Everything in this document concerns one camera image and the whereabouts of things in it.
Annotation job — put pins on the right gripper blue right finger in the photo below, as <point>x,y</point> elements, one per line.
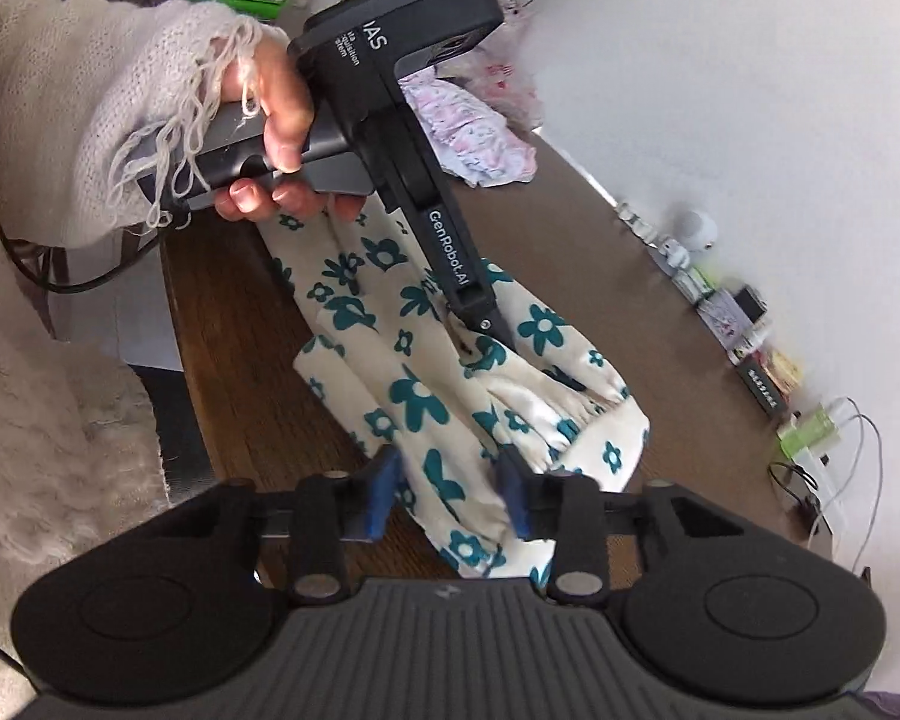
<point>567,510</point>

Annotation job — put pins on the black label box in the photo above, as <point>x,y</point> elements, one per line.
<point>761,387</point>

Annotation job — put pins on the cream teal flower garment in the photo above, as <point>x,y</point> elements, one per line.
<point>392,365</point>

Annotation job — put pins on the cream knit sweater forearm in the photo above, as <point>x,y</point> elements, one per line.
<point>95,95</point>

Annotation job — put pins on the crumpled plastic bag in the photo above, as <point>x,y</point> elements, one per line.
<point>493,72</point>

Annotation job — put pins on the white round robot toy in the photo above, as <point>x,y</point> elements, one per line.
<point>693,232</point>

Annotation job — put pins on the white charger with cable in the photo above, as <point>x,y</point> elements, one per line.
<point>838,486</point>

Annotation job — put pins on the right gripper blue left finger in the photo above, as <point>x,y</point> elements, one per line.
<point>330,511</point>

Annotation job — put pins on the green liquid bottle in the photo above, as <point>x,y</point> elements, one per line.
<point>803,431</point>

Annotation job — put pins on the small white dropper bottle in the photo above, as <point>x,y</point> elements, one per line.
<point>750,341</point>

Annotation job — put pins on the person left hand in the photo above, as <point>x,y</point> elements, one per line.
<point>271,81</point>

